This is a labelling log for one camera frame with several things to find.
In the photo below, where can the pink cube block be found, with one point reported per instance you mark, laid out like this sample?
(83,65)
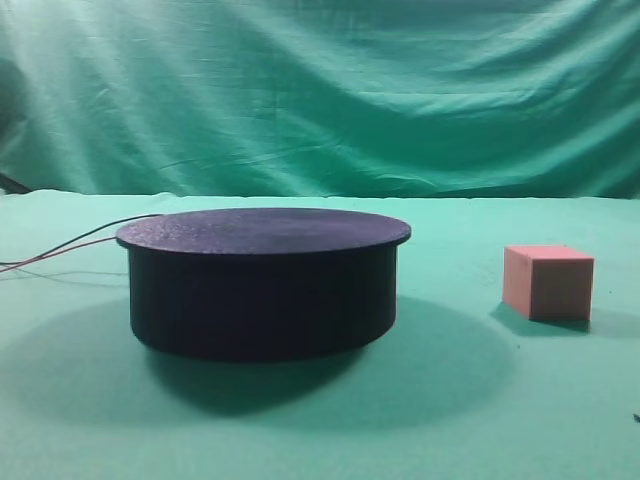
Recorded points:
(548,283)

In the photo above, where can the black round turntable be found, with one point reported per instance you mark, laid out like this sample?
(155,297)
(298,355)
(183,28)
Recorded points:
(262,284)

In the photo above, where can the green table cloth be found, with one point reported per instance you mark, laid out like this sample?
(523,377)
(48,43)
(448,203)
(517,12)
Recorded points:
(460,388)

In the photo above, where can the green backdrop cloth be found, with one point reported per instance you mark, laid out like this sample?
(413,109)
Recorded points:
(404,99)

